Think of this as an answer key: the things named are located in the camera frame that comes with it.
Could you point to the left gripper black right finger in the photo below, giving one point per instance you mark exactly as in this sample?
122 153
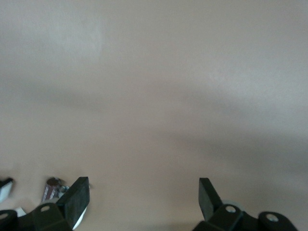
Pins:
207 199

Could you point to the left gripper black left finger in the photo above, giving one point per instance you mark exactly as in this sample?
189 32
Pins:
74 202

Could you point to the small black switch component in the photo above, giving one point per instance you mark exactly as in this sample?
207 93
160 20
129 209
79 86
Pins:
4 190

